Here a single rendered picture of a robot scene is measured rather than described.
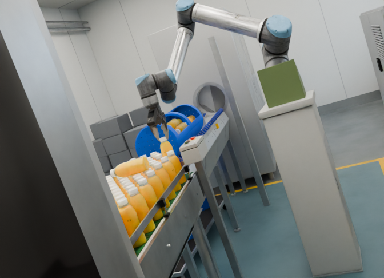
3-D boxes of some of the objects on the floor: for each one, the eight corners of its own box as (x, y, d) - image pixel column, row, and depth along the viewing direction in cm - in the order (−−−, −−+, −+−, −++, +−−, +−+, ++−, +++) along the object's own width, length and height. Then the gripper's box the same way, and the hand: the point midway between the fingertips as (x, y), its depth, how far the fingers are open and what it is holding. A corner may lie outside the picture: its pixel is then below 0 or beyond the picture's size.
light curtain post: (270, 202, 403) (214, 35, 379) (270, 205, 397) (213, 35, 374) (263, 204, 405) (208, 38, 381) (263, 206, 399) (207, 38, 375)
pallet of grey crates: (183, 167, 696) (159, 100, 680) (165, 183, 623) (138, 110, 606) (124, 182, 741) (100, 120, 724) (101, 199, 667) (74, 131, 650)
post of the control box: (256, 313, 241) (201, 156, 227) (256, 318, 237) (199, 158, 223) (250, 314, 242) (194, 158, 228) (249, 319, 238) (192, 160, 224)
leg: (248, 190, 461) (230, 138, 453) (248, 192, 456) (230, 139, 447) (243, 191, 463) (226, 139, 454) (243, 193, 457) (225, 141, 449)
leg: (236, 193, 465) (219, 142, 456) (236, 195, 459) (218, 143, 451) (231, 194, 467) (214, 143, 458) (231, 196, 461) (213, 145, 452)
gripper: (163, 100, 233) (176, 135, 236) (145, 106, 236) (158, 141, 239) (159, 102, 225) (172, 138, 228) (140, 108, 227) (154, 144, 230)
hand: (163, 138), depth 230 cm, fingers closed on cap, 4 cm apart
